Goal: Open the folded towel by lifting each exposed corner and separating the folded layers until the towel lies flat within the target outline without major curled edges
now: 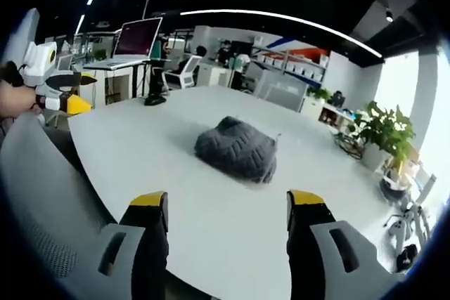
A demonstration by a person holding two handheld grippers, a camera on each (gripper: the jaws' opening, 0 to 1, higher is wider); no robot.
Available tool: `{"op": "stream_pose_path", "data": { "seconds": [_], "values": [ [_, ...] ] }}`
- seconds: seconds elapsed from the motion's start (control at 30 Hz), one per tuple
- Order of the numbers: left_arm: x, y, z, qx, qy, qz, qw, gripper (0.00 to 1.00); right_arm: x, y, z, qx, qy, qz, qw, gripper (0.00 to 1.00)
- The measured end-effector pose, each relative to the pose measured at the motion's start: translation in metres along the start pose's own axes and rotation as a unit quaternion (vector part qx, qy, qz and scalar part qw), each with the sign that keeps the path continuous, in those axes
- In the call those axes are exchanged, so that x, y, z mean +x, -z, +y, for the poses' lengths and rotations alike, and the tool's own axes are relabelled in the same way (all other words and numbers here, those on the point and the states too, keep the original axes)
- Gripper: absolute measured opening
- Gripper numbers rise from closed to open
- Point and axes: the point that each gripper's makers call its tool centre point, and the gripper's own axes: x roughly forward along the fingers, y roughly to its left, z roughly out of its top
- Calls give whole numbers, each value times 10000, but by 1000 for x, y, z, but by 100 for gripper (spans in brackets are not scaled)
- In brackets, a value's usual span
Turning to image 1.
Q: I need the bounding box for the grey towel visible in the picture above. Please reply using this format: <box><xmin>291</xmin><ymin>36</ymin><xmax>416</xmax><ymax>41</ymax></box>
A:
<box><xmin>193</xmin><ymin>115</ymin><xmax>278</xmax><ymax>185</ymax></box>

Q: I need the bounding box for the person's left hand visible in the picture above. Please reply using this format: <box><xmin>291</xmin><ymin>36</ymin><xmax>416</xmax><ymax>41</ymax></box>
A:
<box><xmin>0</xmin><ymin>60</ymin><xmax>44</xmax><ymax>119</ymax></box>

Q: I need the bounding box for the grey chair backrest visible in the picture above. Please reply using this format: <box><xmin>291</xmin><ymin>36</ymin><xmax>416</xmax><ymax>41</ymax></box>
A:
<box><xmin>6</xmin><ymin>7</ymin><xmax>41</xmax><ymax>69</ymax></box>

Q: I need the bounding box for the white standing desk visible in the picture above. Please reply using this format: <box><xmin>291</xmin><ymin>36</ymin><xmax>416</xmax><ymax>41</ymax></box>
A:
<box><xmin>82</xmin><ymin>54</ymin><xmax>166</xmax><ymax>106</ymax></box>

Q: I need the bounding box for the large standing monitor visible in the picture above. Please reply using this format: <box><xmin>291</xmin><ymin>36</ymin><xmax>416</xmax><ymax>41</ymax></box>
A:
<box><xmin>112</xmin><ymin>16</ymin><xmax>164</xmax><ymax>60</ymax></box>

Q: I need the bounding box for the white swivel chair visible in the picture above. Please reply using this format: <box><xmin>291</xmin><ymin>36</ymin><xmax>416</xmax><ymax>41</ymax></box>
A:
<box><xmin>382</xmin><ymin>165</ymin><xmax>438</xmax><ymax>250</ymax></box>

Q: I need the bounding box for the grey mesh office chair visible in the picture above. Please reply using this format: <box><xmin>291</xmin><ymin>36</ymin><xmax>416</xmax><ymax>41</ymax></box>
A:
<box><xmin>0</xmin><ymin>112</ymin><xmax>119</xmax><ymax>300</ymax></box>

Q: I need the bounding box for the white office chair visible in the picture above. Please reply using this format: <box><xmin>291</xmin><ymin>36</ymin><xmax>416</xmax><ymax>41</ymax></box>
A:
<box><xmin>164</xmin><ymin>54</ymin><xmax>203</xmax><ymax>91</ymax></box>

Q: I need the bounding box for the low white cabinet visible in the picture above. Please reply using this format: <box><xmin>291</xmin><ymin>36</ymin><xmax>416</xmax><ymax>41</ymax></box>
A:
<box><xmin>318</xmin><ymin>103</ymin><xmax>359</xmax><ymax>132</ymax></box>

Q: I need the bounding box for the large green potted plant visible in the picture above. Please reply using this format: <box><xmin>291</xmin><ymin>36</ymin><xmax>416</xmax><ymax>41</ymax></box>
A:
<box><xmin>353</xmin><ymin>100</ymin><xmax>417</xmax><ymax>171</ymax></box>

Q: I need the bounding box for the small green plant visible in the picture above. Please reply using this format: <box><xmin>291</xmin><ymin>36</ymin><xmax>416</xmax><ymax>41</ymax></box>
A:
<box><xmin>307</xmin><ymin>86</ymin><xmax>333</xmax><ymax>103</ymax></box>

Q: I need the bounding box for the grey desk partition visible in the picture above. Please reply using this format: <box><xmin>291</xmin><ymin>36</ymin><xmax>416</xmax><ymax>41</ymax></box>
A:
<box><xmin>254</xmin><ymin>79</ymin><xmax>307</xmax><ymax>114</ymax></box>

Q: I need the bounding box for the shelf with white boxes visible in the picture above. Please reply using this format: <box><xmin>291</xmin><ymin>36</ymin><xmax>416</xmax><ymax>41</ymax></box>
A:
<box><xmin>251</xmin><ymin>46</ymin><xmax>330</xmax><ymax>87</ymax></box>

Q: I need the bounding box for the long ceiling light strip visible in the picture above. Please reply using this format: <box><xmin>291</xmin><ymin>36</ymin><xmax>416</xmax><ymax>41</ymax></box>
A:
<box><xmin>179</xmin><ymin>8</ymin><xmax>383</xmax><ymax>58</ymax></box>

